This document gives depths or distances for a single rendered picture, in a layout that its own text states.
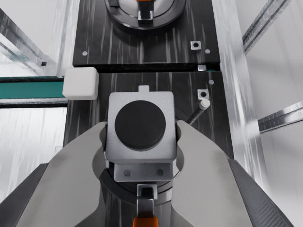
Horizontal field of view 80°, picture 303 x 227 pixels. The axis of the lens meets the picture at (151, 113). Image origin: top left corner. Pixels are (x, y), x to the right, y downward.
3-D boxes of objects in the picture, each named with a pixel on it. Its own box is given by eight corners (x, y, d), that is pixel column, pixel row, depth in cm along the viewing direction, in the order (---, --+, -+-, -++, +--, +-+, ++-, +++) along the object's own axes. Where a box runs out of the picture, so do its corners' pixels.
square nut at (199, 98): (207, 101, 27) (209, 99, 26) (196, 102, 27) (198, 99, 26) (206, 91, 28) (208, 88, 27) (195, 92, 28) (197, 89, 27)
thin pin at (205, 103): (190, 126, 24) (210, 106, 16) (185, 127, 24) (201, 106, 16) (190, 120, 24) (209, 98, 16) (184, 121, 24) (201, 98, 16)
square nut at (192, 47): (199, 52, 30) (201, 49, 29) (190, 53, 30) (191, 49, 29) (199, 44, 30) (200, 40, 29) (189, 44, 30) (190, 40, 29)
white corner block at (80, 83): (101, 104, 29) (93, 94, 26) (72, 104, 29) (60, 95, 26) (102, 78, 31) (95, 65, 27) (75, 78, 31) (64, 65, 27)
